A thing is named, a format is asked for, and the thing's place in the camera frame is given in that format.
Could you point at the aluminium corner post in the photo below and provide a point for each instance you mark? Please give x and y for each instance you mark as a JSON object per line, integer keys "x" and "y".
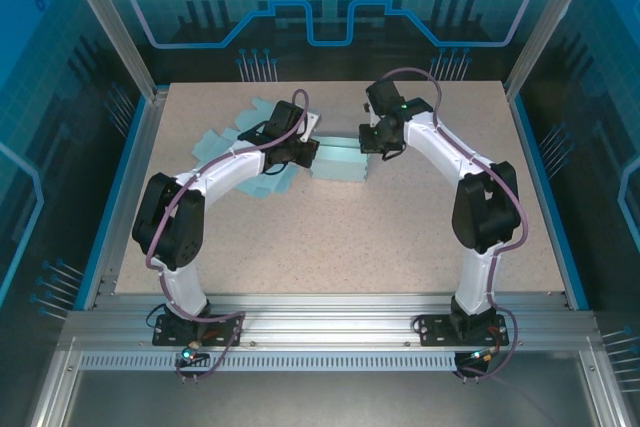
{"x": 549, "y": 22}
{"x": 111, "y": 22}

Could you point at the green-lit power connector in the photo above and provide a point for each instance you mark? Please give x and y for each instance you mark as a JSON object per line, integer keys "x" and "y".
{"x": 482, "y": 356}
{"x": 191, "y": 353}

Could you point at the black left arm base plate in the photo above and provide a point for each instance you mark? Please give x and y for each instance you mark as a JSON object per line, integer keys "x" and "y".
{"x": 172, "y": 339}

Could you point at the blue-edged table side rail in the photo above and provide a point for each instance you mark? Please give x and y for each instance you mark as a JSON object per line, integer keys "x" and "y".
{"x": 142, "y": 147}
{"x": 531, "y": 147}

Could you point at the aluminium frame bar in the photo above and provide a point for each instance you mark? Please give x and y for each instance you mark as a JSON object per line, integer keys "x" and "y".
{"x": 602, "y": 392}
{"x": 55, "y": 392}

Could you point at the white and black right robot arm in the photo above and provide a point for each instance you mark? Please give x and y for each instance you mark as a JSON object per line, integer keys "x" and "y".
{"x": 450, "y": 147}

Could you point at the long aluminium frame rail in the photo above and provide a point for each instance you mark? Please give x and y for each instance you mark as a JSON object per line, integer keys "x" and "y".
{"x": 325, "y": 322}

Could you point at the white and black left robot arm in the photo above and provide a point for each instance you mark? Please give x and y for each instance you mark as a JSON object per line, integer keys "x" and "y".
{"x": 235, "y": 167}

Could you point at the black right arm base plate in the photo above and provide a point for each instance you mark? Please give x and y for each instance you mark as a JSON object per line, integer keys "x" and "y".
{"x": 435, "y": 334}

